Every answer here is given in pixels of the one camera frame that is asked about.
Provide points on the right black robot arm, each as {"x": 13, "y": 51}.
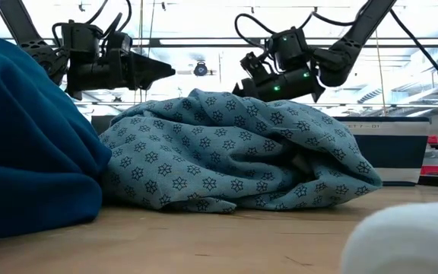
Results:
{"x": 340, "y": 45}

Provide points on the round black ceiling camera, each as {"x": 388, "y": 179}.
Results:
{"x": 200, "y": 69}

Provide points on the thin horizontal rail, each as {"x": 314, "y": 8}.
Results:
{"x": 356, "y": 105}

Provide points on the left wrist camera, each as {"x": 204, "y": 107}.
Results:
{"x": 118, "y": 42}

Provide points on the light blue patterned hospital gown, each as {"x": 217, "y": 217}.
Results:
{"x": 223, "y": 152}

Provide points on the navy white striped fabric basket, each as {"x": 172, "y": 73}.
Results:
{"x": 394, "y": 152}

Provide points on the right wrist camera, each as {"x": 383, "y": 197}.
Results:
{"x": 259, "y": 66}

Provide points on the dark blue scrub garment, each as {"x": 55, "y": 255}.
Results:
{"x": 32, "y": 152}

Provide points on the white towel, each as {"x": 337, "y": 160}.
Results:
{"x": 405, "y": 239}

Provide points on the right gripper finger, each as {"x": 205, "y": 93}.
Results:
{"x": 247, "y": 88}

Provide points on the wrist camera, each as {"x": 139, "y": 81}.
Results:
{"x": 259, "y": 66}
{"x": 118, "y": 42}

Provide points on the red plastic bin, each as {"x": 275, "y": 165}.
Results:
{"x": 435, "y": 170}

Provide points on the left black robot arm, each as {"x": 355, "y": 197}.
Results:
{"x": 13, "y": 19}

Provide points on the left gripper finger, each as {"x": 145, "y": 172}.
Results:
{"x": 146, "y": 72}

